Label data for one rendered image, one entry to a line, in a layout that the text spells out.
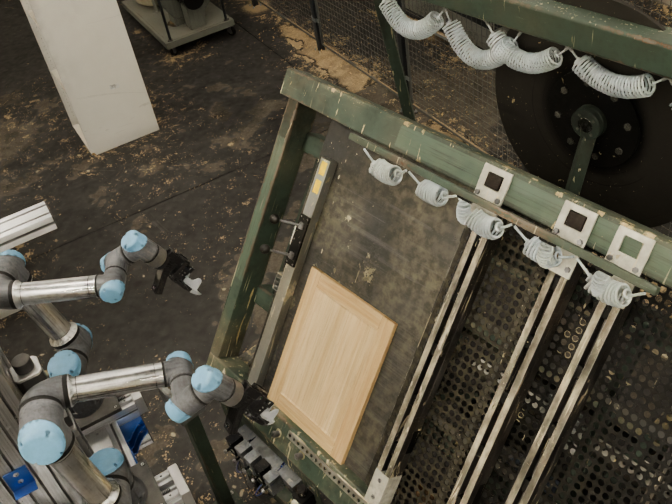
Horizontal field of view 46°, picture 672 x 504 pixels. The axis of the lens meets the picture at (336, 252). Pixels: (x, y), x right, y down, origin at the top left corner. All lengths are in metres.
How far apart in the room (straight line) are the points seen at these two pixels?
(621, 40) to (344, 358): 1.36
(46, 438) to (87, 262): 3.37
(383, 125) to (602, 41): 0.71
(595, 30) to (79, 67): 4.57
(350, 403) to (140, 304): 2.50
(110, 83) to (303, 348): 3.90
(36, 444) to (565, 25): 1.87
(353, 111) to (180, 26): 5.43
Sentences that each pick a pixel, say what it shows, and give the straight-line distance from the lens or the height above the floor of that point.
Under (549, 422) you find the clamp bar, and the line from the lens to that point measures 2.28.
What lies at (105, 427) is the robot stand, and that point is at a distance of 3.17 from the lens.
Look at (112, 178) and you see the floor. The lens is 6.27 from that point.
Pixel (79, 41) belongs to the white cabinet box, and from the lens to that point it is 6.25.
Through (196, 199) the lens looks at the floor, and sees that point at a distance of 5.75.
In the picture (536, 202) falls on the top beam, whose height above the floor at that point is 1.88.
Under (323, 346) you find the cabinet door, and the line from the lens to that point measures 2.86.
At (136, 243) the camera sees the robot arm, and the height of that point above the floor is 1.67.
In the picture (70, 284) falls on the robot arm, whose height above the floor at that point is 1.63.
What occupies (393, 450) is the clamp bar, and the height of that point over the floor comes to 1.10.
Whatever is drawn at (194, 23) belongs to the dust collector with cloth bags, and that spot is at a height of 0.22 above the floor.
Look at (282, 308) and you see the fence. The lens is 2.98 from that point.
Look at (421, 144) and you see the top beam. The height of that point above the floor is 1.88.
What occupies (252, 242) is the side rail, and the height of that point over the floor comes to 1.33.
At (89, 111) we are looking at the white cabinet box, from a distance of 6.46.
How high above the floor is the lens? 3.26
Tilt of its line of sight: 41 degrees down
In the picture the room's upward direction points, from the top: 10 degrees counter-clockwise
